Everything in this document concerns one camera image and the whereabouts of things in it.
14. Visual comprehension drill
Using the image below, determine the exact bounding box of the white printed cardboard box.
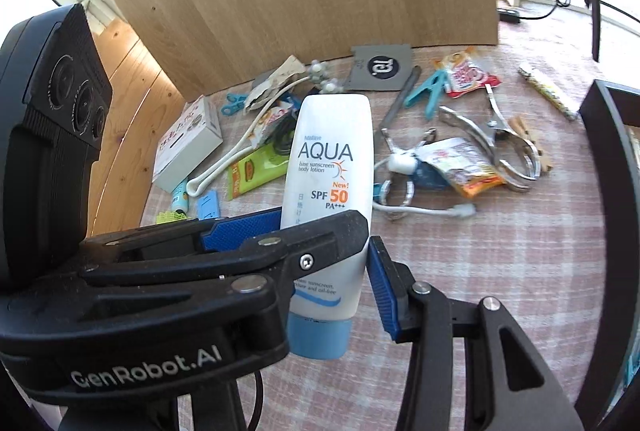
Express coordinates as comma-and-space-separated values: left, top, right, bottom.
152, 95, 224, 192

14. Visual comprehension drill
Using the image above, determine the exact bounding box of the large steel clamp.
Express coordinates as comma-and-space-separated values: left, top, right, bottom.
438, 85, 541, 192

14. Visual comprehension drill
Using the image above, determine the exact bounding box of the grey metal spoon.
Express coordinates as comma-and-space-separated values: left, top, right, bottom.
373, 66, 422, 146

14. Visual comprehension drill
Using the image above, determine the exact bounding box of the red coffee mate sachet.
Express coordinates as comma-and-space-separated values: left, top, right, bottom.
434, 46, 501, 99

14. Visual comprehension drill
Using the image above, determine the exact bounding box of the black storage tray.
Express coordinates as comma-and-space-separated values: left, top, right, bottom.
575, 80, 639, 430

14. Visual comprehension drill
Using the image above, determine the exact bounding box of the white ball massage roller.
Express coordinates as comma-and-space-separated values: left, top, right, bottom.
186, 56, 342, 198

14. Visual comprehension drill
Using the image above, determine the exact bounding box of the blue phone stand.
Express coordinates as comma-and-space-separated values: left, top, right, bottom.
198, 190, 220, 220

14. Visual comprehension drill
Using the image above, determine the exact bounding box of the teal plastic clothespin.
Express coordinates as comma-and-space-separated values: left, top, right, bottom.
404, 70, 448, 121

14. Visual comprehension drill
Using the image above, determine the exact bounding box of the small blue bottle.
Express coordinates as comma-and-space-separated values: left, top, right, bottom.
387, 154, 450, 190

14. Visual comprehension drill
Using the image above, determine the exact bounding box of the white orange snack packet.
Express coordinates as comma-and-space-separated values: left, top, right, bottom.
416, 137, 506, 199

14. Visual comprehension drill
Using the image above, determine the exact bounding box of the cream shower cap packet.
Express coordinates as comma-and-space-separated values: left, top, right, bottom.
243, 55, 306, 112

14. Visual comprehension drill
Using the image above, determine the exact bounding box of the grey square sachet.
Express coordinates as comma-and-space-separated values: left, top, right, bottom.
345, 44, 413, 92

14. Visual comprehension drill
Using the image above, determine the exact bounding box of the black cable remote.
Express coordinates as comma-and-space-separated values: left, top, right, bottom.
497, 8, 521, 24

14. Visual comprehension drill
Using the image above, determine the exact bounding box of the wooden clothespin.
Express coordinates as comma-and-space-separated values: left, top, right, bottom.
508, 116, 553, 174

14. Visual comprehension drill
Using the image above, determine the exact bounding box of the white USB cable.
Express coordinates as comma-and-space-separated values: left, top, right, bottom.
372, 154, 478, 223

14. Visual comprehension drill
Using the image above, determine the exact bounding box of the patterned lighter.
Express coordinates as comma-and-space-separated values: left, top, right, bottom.
518, 65, 579, 121

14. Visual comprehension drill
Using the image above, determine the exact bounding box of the blue scissor-shaped clip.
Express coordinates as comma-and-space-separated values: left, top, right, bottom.
220, 93, 247, 117

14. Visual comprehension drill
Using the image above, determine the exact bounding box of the yellow shuttlecock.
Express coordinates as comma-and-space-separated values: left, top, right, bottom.
155, 211, 189, 224

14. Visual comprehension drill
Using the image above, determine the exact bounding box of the light blue cream tube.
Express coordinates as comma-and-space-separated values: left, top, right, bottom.
171, 180, 189, 214

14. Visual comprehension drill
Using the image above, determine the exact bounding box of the white Aqua sunscreen tube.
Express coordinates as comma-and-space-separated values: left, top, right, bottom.
281, 94, 374, 359

